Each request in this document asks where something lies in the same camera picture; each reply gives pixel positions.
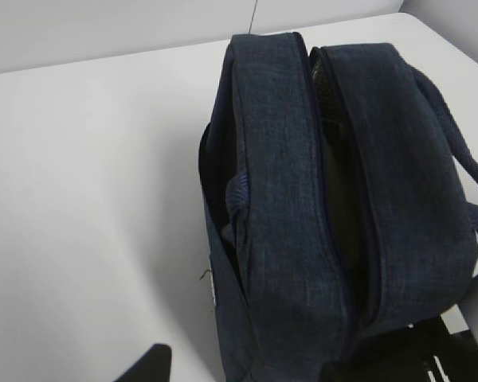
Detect dark blue lunch bag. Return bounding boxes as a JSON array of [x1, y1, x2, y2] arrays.
[[198, 33, 478, 381]]

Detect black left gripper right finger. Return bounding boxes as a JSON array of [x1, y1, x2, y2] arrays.
[[320, 318, 478, 382]]

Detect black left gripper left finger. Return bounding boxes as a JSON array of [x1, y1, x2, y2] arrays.
[[116, 343, 171, 382]]

